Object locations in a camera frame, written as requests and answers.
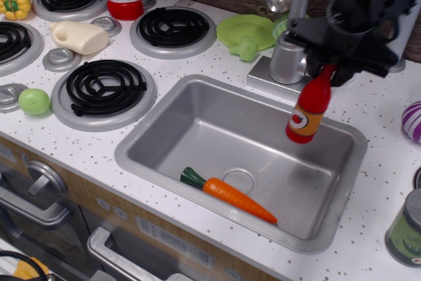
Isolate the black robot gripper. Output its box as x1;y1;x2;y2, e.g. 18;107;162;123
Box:
285;0;416;88

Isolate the red ketchup bottle toy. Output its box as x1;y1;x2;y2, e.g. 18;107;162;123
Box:
285;64;337;144

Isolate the silver toy sink basin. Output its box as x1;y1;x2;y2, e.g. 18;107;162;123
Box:
114;75;368;253

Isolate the cream toy jug bottle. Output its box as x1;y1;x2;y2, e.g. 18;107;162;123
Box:
49;20;109;55

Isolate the silver toy faucet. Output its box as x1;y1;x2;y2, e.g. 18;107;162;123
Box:
247;0;309;99

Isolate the green toy cabbage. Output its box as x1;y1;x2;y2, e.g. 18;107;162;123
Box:
272;14;288;41

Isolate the green toy lettuce piece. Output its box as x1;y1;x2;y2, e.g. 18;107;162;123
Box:
229;36;257;62

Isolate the silver support pole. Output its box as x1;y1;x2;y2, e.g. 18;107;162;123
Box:
387;0;420;74

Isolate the purple striped toy onion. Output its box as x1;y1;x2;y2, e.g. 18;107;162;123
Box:
401;101;420;143

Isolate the light green toy plate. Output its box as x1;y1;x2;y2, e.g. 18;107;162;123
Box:
216;14;274;51

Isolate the orange toy carrot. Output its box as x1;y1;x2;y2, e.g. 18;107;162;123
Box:
180;167;278;224

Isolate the green label toy can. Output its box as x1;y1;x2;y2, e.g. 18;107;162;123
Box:
385;189;420;268

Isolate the silver stove knob back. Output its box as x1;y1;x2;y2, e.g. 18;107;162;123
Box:
91;16;122;38

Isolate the front black stove burner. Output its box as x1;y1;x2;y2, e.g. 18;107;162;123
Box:
51;59;157;132

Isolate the black stove burner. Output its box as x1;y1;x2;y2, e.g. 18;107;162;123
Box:
1;22;43;77
51;59;157;132

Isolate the silver stove knob upper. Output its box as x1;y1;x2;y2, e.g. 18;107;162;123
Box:
43;48;82;72

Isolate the back left stove burner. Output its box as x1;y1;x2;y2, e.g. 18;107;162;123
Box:
32;0;108;22

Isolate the silver oven knob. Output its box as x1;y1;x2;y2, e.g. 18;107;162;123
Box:
27;160;67;197

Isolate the left black stove burner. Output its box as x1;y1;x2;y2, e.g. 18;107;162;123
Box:
1;22;43;77

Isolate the silver stove knob lower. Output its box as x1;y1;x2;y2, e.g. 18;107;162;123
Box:
0;84;28;113

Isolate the yellow toy bell pepper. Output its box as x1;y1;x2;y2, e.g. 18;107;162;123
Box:
1;0;32;20

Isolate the yellow toy on floor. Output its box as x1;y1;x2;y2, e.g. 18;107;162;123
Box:
12;257;49;280

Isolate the right oven door handle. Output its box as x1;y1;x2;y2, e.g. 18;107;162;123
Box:
86;226;185;281

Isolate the oven door handle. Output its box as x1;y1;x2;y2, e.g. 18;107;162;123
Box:
86;226;185;281
1;187;71;230

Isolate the left oven door handle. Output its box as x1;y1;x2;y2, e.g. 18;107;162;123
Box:
1;187;71;230

